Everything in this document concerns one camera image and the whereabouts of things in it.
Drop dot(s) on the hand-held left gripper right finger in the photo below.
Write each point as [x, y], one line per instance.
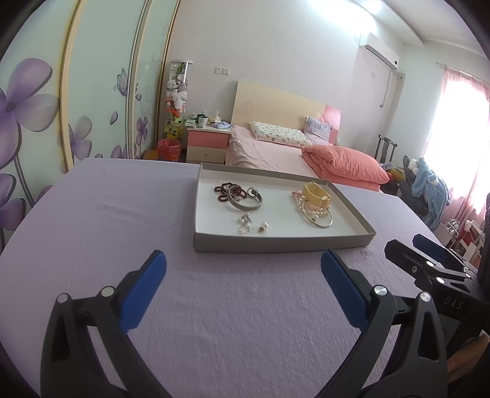
[344, 287]

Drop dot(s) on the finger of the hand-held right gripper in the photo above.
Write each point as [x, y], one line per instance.
[425, 242]
[413, 264]

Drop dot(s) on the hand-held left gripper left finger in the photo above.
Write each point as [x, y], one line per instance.
[143, 291]

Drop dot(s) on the thin silver bangle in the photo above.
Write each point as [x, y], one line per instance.
[314, 211]

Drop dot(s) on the grey cardboard tray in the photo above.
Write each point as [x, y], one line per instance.
[275, 229]

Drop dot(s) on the silver cluster earrings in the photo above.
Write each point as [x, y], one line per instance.
[244, 221]

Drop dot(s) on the person's right hand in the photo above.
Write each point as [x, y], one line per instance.
[472, 359]

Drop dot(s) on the white wooden rack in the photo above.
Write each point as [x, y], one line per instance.
[470, 241]

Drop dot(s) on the black chair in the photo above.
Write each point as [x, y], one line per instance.
[407, 187]

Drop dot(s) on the colourful toy pile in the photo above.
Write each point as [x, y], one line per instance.
[393, 174]

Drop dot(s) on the white plush toy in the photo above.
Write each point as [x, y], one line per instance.
[412, 163]

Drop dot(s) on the dark wooden chair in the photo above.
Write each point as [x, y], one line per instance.
[384, 147]

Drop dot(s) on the salmon folded quilt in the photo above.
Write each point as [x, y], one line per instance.
[344, 162]

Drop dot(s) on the pink curtain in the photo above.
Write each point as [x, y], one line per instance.
[459, 114]

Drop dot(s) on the orange plastic object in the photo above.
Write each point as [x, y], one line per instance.
[151, 154]

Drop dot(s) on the red trash bin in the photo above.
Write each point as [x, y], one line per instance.
[169, 150]

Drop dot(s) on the pink bed mattress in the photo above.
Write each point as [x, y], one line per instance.
[264, 153]

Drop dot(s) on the purple patterned pillow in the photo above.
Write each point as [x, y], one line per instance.
[317, 128]

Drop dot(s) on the pink and cream nightstand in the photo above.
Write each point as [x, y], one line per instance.
[206, 141]

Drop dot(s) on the white patterned pillow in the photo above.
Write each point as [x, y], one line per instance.
[279, 134]

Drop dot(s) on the blue cloth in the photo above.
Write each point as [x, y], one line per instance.
[222, 124]

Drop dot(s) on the tissue box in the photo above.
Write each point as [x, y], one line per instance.
[215, 116]

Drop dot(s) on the white air conditioner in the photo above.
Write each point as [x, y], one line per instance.
[379, 51]

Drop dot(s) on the cream and pink headboard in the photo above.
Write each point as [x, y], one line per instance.
[268, 105]

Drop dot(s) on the plush toy display tube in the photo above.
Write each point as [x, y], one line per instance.
[178, 95]

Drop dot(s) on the floral glass wardrobe door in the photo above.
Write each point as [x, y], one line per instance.
[34, 114]
[103, 76]
[153, 76]

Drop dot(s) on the white wall conduit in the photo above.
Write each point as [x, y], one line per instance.
[386, 88]

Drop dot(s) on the white wall outlet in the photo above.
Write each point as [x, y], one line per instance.
[222, 70]

